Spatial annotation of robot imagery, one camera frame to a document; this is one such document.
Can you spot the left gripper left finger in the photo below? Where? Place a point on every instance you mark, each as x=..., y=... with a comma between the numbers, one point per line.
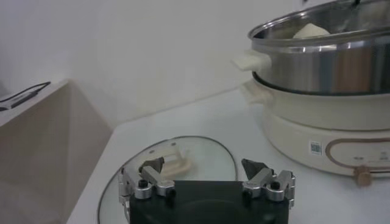
x=152, y=179

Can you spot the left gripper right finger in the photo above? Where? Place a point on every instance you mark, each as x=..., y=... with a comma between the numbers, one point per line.
x=262, y=179

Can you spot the white steamed baozi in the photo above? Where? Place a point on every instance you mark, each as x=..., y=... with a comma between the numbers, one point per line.
x=310, y=31

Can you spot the perforated steel steamer basket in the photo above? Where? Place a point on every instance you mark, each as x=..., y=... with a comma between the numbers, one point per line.
x=304, y=70

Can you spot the cream electric cooker base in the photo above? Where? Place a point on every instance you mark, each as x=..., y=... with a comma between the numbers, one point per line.
x=304, y=121

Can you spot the grey usb hub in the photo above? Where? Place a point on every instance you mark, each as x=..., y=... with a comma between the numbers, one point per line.
x=22, y=98

